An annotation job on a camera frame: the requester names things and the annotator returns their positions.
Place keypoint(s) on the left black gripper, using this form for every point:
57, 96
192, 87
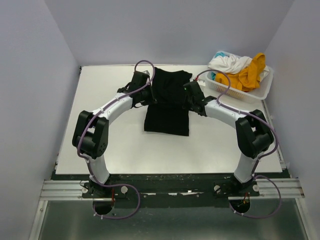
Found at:
151, 100

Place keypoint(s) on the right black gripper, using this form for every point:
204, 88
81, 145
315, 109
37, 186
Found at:
186, 105

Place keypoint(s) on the black t-shirt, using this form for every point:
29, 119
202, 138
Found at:
167, 115

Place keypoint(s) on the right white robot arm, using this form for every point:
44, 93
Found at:
253, 134

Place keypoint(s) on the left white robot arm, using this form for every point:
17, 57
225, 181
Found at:
91, 132

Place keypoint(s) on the white plastic laundry basket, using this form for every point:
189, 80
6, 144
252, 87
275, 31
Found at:
257, 94

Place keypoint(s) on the white t-shirt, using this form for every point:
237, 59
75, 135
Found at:
229, 63

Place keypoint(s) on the yellow t-shirt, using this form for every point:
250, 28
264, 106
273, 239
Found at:
247, 79

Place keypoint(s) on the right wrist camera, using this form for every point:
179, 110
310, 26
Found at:
201, 82

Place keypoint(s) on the black mounting base plate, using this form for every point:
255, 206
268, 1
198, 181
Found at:
169, 190

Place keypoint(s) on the aluminium extrusion rail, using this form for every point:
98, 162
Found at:
69, 190

